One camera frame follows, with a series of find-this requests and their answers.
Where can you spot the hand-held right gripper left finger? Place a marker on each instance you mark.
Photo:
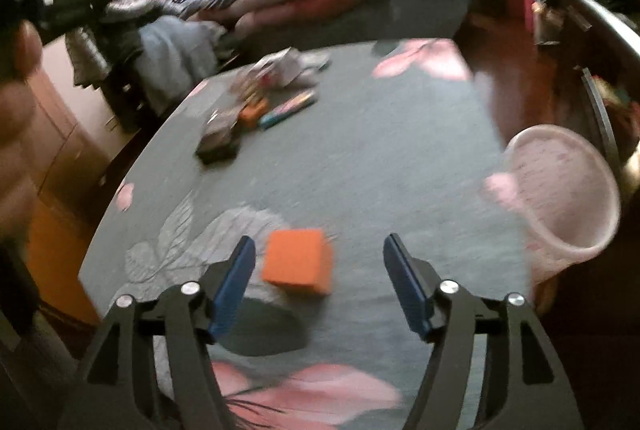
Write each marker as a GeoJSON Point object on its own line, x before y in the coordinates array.
{"type": "Point", "coordinates": [232, 290]}

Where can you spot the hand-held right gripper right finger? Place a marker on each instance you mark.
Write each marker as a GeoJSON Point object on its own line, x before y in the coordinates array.
{"type": "Point", "coordinates": [407, 290]}

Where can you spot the orange cardboard box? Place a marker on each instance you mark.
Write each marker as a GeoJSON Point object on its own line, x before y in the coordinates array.
{"type": "Point", "coordinates": [297, 267]}

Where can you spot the person's left hand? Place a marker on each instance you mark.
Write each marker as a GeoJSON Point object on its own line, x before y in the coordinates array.
{"type": "Point", "coordinates": [15, 120]}

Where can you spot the pile of grey clothes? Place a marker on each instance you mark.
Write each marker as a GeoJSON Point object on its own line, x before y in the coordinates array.
{"type": "Point", "coordinates": [170, 55]}

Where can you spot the floral grey tablecloth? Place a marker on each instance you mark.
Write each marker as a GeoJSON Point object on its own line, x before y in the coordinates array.
{"type": "Point", "coordinates": [375, 160]}

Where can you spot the tan wooden cabinet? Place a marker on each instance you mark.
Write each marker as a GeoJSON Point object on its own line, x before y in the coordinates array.
{"type": "Point", "coordinates": [55, 135]}

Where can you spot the dark snack packet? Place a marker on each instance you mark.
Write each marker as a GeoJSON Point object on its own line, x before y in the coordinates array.
{"type": "Point", "coordinates": [217, 142]}

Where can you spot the small orange box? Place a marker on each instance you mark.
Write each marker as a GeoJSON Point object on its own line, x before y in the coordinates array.
{"type": "Point", "coordinates": [251, 114]}

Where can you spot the teal and pink wrapper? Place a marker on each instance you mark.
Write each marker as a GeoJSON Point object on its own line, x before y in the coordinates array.
{"type": "Point", "coordinates": [287, 109]}

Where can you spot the white crumpled packaging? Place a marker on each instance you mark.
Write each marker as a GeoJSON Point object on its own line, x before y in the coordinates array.
{"type": "Point", "coordinates": [287, 67]}

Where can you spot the dark wooden cabinet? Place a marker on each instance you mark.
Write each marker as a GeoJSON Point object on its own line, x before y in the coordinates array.
{"type": "Point", "coordinates": [600, 40]}

